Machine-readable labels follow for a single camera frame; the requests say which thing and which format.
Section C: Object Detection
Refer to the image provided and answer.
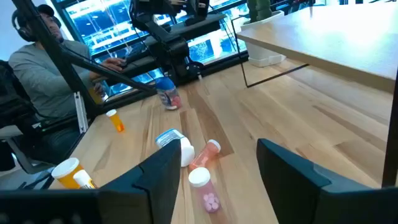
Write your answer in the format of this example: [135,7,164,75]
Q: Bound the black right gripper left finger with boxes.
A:
[0,139,182,224]

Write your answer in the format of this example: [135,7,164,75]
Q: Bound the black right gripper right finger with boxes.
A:
[256,138,398,224]

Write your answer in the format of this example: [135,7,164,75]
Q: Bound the slim white tube bottle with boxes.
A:
[73,169,98,190]

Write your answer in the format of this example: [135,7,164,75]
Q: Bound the wide amber bottle white cap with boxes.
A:
[51,157,85,190]

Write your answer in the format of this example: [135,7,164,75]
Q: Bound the small amber vial white cap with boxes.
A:
[105,108,126,133]

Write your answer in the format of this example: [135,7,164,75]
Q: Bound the white bottle pale blue label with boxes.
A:
[155,128,196,168]

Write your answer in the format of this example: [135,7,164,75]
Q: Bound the clear vial with pink pills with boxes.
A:
[188,167,221,214]

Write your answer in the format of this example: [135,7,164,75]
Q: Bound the pink vial white cap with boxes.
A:
[188,139,222,171]

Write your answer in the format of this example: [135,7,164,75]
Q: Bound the blue cap antacid bottle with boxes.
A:
[154,77,183,111]

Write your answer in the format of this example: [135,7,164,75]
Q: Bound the black office chair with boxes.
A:
[0,60,78,175]

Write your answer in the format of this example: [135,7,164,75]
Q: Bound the person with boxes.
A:
[7,3,127,166]

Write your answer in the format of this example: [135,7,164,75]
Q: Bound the person's hand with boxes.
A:
[101,57,126,73]

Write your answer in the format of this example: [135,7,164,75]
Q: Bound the white plant pot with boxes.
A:
[239,10,287,68]

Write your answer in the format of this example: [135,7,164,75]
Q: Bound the black headphones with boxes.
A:
[11,8,38,43]

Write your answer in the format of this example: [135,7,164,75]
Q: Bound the green cactus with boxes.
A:
[247,0,274,22]

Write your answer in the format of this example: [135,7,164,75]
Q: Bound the silver metal bracket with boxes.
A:
[73,91,90,134]

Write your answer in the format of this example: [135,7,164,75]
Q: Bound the black frame strut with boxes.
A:
[11,0,105,119]
[60,46,156,94]

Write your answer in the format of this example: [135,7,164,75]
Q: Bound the wooden shelf black metal frame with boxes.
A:
[230,1,398,188]

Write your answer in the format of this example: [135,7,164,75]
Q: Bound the black aluminium frame rail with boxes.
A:
[93,51,249,108]

